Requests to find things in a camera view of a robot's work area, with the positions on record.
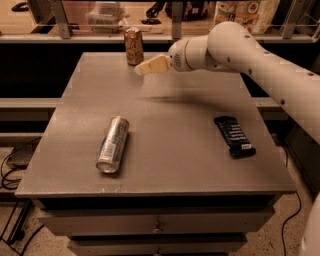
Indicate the colourful snack bag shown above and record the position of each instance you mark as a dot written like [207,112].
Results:
[255,15]

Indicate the clear plastic container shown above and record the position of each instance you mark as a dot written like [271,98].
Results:
[106,16]

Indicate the silver energy drink can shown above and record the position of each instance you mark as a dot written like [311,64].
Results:
[111,149]

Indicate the grey metal railing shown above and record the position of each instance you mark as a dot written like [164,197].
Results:
[159,20]

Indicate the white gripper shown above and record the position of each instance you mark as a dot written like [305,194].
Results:
[177,56]

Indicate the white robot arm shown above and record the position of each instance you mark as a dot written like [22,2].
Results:
[230,47]

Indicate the grey floor box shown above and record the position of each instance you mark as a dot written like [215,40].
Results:
[20,156]

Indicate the round drawer knob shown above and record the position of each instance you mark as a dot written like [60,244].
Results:
[157,230]

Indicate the orange soda can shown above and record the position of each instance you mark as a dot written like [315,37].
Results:
[133,46]

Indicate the dark blue snack bar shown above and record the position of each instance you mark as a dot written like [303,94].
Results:
[238,144]

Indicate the grey drawer cabinet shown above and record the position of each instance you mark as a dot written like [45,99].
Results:
[176,170]

